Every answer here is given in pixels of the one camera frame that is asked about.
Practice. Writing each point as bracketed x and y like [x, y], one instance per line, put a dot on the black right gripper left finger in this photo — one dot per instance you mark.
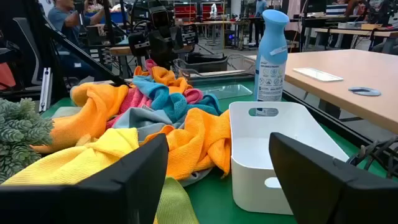
[93, 202]

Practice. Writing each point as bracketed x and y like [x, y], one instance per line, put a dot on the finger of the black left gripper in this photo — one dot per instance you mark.
[139, 44]
[189, 34]

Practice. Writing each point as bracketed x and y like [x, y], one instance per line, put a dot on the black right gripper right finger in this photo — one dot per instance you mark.
[335, 199]

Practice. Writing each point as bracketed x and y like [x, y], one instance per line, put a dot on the orange microfiber towel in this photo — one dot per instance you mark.
[168, 77]
[93, 115]
[202, 140]

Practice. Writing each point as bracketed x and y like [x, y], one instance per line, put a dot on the yellow microfiber towel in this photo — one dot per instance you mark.
[77, 161]

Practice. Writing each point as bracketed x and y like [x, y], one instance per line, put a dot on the teal microfiber towel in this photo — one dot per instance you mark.
[168, 99]

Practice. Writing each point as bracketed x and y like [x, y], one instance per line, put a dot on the lime green microfiber towel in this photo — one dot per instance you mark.
[175, 205]

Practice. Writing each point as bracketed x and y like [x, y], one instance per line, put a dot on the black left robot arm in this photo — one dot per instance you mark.
[140, 12]

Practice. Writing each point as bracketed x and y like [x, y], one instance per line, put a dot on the red storage shelf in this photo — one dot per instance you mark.
[186, 11]

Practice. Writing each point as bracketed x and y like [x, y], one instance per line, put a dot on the clear plastic tray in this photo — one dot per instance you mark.
[227, 91]

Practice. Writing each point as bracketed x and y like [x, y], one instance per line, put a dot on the person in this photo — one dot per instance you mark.
[65, 21]
[260, 18]

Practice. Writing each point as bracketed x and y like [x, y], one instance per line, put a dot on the white plastic basket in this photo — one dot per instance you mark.
[258, 168]

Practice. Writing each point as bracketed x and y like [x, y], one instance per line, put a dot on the light blue spray bottle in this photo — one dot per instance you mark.
[272, 56]

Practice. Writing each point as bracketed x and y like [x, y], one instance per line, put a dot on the grey-green artificial succulent plant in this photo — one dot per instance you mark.
[18, 137]

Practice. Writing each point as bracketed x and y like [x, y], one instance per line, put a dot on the silver aluminium profile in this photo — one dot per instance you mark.
[46, 90]

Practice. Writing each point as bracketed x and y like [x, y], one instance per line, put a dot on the black office chair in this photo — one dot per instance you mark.
[29, 53]

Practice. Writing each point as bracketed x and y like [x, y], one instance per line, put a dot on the green table mat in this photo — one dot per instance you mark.
[211, 199]

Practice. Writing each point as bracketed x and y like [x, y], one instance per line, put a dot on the beige wooden desk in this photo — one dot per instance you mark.
[342, 74]

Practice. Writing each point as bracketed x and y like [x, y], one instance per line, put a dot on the wooden background table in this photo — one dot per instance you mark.
[342, 32]

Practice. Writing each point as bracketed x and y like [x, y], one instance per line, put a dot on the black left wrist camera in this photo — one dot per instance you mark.
[159, 17]

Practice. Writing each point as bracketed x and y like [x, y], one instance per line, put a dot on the black diagonal frame strut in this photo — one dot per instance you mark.
[81, 53]

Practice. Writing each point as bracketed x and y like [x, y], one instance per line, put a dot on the black aluminium table frame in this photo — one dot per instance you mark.
[326, 119]

